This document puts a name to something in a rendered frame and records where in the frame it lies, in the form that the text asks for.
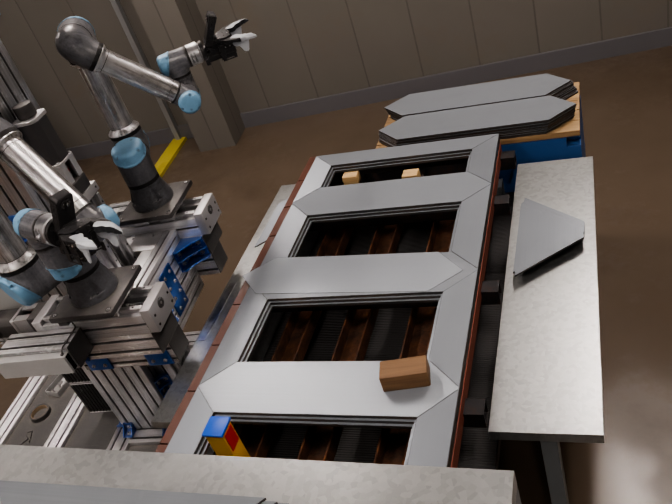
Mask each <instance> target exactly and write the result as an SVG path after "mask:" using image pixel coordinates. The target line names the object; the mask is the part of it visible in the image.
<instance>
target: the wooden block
mask: <svg viewBox="0 0 672 504"><path fill-rule="evenodd" d="M379 380H380V383H381V386H382V388H383V391H384V392H387V391H395V390H402V389H410V388H417V387H424V386H430V385H431V379H430V366H429V363H428V360H427V356H426V355H423V356H416V357H409V358H402V359H395V360H388V361H381V362H380V367H379Z"/></svg>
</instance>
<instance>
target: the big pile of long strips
mask: <svg viewBox="0 0 672 504"><path fill-rule="evenodd" d="M577 93H578V91H577V88H576V86H574V84H573V81H571V80H569V79H565V78H561V77H558V76H554V75H551V74H547V73H545V74H538V75H532V76H525V77H519V78H512V79H506V80H499V81H492V82H486V83H479V84H473V85H466V86H460V87H453V88H446V89H440V90H433V91H427V92H420V93H414V94H409V95H407V96H405V97H403V98H401V99H399V100H397V101H396V102H394V103H392V104H390V105H388V106H386V107H384V108H385V109H386V111H387V113H389V115H391V117H390V118H392V119H393V120H395V122H393V123H391V124H390V125H388V126H386V127H384V128H382V129H380V130H379V143H381V144H383V145H385V146H387V147H394V146H402V145H409V144H417V143H425V142H433V141H441V140H449V139H457V138H465V137H473V136H481V135H489V134H497V133H499V136H500V139H508V138H516V137H524V136H533V135H541V134H547V133H549V132H550V131H552V130H554V129H556V128H557V127H559V126H561V125H562V124H564V123H566V122H567V121H569V120H571V119H573V118H574V116H575V115H574V114H575V111H576V110H575V108H576V107H575V106H576V105H577V104H576V103H573V102H570V101H566V100H567V99H568V98H570V97H572V96H574V95H575V94H577Z"/></svg>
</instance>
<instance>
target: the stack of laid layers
mask: <svg viewBox="0 0 672 504"><path fill-rule="evenodd" d="M499 144H500V136H499V137H498V143H497V150H496V156H495V163H494V169H493V175H492V182H491V188H490V195H489V201H488V207H487V214H486V220H485V227H484V233H483V239H482V246H481V252H480V258H479V265H478V268H476V267H475V266H473V265H472V264H470V263H469V262H467V261H466V260H464V259H463V258H461V257H460V256H458V255H457V254H455V253H453V252H452V251H451V249H452V244H453V240H454V235H455V230H456V225H457V220H458V215H459V210H460V206H461V202H462V201H461V202H450V203H439V204H428V205H417V206H406V207H395V208H384V209H373V210H363V211H352V212H341V213H330V214H319V215H308V216H307V218H306V220H305V222H304V224H303V226H302V228H301V230H300V232H299V234H298V237H297V239H296V241H295V243H294V245H293V247H292V249H291V251H290V253H289V255H288V257H297V256H298V254H299V251H300V249H301V247H302V245H303V243H304V241H305V238H306V236H307V234H308V232H309V230H310V228H311V225H312V224H314V223H326V222H337V221H349V220H360V219H372V218H384V217H395V216H407V215H418V214H430V213H441V212H453V211H457V215H456V220H455V224H454V229H453V234H452V239H451V243H450V248H449V252H440V253H441V254H443V255H444V256H445V257H447V258H448V259H449V260H451V261H452V262H453V263H455V264H456V265H457V266H459V267H460V268H461V269H463V271H461V272H459V273H458V274H456V275H454V276H453V277H451V278H449V279H448V280H446V281H444V282H443V283H441V284H439V285H437V286H436V287H434V288H432V289H431V290H429V291H424V292H360V293H293V294H263V295H264V296H265V298H266V299H267V302H266V304H265V306H264V308H263V310H262V312H261V314H260V316H259V318H258V320H257V323H256V325H255V327H254V329H253V331H252V333H251V335H250V337H249V339H248V341H247V344H246V346H245V348H244V350H243V352H242V354H241V356H240V358H239V360H238V362H249V360H250V358H251V355H252V353H253V351H254V349H255V347H256V345H257V342H258V340H259V338H260V336H261V334H262V332H263V329H264V327H265V325H266V323H267V321H268V319H269V316H270V314H271V312H272V310H273V308H299V307H325V306H351V305H377V304H404V303H430V302H438V305H437V310H436V315H435V320H434V324H433V329H432V334H431V339H430V343H429V348H428V353H427V360H428V361H429V356H430V351H431V346H432V341H433V337H434V332H435V327H436V322H437V317H438V312H439V307H440V303H441V298H442V293H443V291H445V290H447V289H448V288H450V287H451V286H453V285H454V284H456V283H458V282H459V281H461V280H462V279H464V278H465V277H467V276H469V275H470V274H472V273H473V272H475V271H476V270H478V271H477V278H476V284H475V290H474V297H473V303H472V310H471V316H470V322H469V329H468V335H467V342H466V348H465V354H464V361H463V367H462V374H461V380H460V386H458V387H459V393H458V399H457V406H456V412H455V418H454V425H453V431H452V438H451V444H450V450H449V457H448V463H447V467H451V460H452V453H453V447H454V440H455V434H456V427H457V420H458V414H459V407H460V401H461V394H462V388H463V381H464V374H465V368H466V361H467V355H468V348H469V342H470V335H471V328H472V322H473V315H474V309H475V302H476V295H477V289H478V282H479V276H480V269H481V263H482V256H483V249H484V243H485V236H486V230H487V223H488V217H489V210H490V203H491V197H492V190H493V184H494V177H495V170H496V164H497V157H498V151H499ZM471 152H472V149H467V150H459V151H450V152H442V153H434V154H425V155H417V156H408V157H400V158H392V159H383V160H375V161H367V162H358V163H350V164H341V165H333V166H331V167H330V169H329V172H328V174H327V176H326V178H325V180H324V182H323V184H322V186H321V187H329V186H330V184H331V182H332V180H333V178H334V176H335V173H341V172H350V171H358V170H367V169H376V168H385V167H393V166H402V165H411V164H419V163H428V162H437V161H446V160H454V159H463V158H468V162H467V167H466V172H468V167H469V162H470V157H471ZM212 412H213V411H212ZM212 416H223V417H231V420H230V422H231V423H232V424H264V425H296V426H328V427H359V428H391V429H411V434H410V439H409V443H408V448H407V453H406V458H405V462H404V465H407V463H408V458H409V453H410V448H411V443H412V438H413V434H414V429H415V424H416V419H417V417H390V416H349V415H309V414H268V413H228V412H213V415H212ZM209 446H210V443H209V442H208V440H207V438H206V437H202V438H201V440H200V442H199V444H198V446H197V448H196V451H195V453H194V454H199V455H206V453H207V451H208V449H209Z"/></svg>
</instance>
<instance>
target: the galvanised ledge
mask: <svg viewBox="0 0 672 504"><path fill-rule="evenodd" d="M295 185H296V184H291V185H282V186H281V187H280V189H279V191H278V193H277V195H276V196H275V198H274V200H273V202H272V204H271V205H270V207H269V209H268V211H267V213H266V215H265V216H264V218H263V220H262V222H261V224H260V225H259V227H258V229H257V231H256V233H255V234H254V236H253V238H252V240H251V242H250V243H249V245H248V247H247V249H246V251H245V253H244V254H243V256H242V258H241V260H240V262H239V263H238V265H237V267H236V269H235V271H234V272H233V274H232V276H231V278H230V280H229V281H228V283H227V285H226V287H225V289H224V290H223V292H222V294H221V296H220V298H219V300H218V301H217V303H216V305H215V307H214V309H213V310H212V312H211V314H210V316H209V318H208V319H207V321H206V323H205V325H204V327H203V328H202V330H201V332H200V334H199V336H198V338H197V339H196V341H195V343H194V345H193V347H192V348H191V350H190V352H189V354H188V356H187V357H186V359H185V361H184V363H183V365H182V366H181V368H180V370H179V372H178V374H177V375H176V377H175V379H174V381H173V383H172V385H171V386H170V388H169V390H168V392H167V394H166V395H165V397H164V399H163V401H162V403H161V404H160V406H159V408H158V410H157V412H156V413H155V415H154V417H153V419H152V421H151V423H152V424H153V426H154V427H155V428H168V426H169V424H170V422H171V420H172V418H173V417H174V415H175V413H176V411H177V409H178V407H179V405H180V403H181V401H182V399H183V398H184V396H185V394H186V392H188V391H187V390H188V388H189V386H190V384H191V382H192V381H193V379H194V377H195V375H196V373H197V371H198V369H199V367H200V365H201V363H202V362H203V360H204V358H205V356H206V354H207V352H208V350H209V348H210V346H212V345H211V344H212V343H213V341H214V339H215V337H216V335H217V333H218V331H219V329H220V327H221V325H222V324H223V322H224V320H225V318H226V316H227V314H228V312H229V310H230V308H231V306H232V305H233V303H234V301H235V299H236V297H237V295H238V293H239V291H240V289H241V288H242V286H243V284H244V282H245V279H244V278H243V277H242V276H243V275H245V274H247V273H249V272H250V270H251V269H252V267H253V265H254V263H255V261H256V259H257V257H258V255H259V253H260V251H261V250H262V248H263V246H264V244H265V243H263V244H262V245H260V246H258V247H255V245H256V243H257V241H258V240H259V238H260V236H261V234H262V232H263V230H264V229H265V227H266V225H267V223H268V221H269V220H270V218H271V216H272V214H273V212H274V211H275V209H276V207H277V205H278V203H279V204H280V203H281V202H282V201H283V202H284V200H285V199H287V198H289V196H290V195H291V193H292V191H293V189H294V187H295ZM234 282H237V283H236V285H235V287H234V288H233V290H232V292H231V294H230V296H229V298H228V299H227V301H226V303H225V305H224V307H223V308H222V310H221V312H220V314H219V316H218V318H217V319H216V321H215V323H214V325H213V327H212V329H211V330H210V332H209V334H208V336H207V338H206V340H205V341H198V339H199V338H200V336H201V334H202V332H203V330H204V329H205V327H206V325H207V323H208V321H209V320H210V318H211V316H212V314H213V312H214V311H215V309H216V307H217V305H218V304H219V302H220V300H221V298H222V296H223V295H224V293H225V291H226V289H227V287H228V286H229V284H230V283H234Z"/></svg>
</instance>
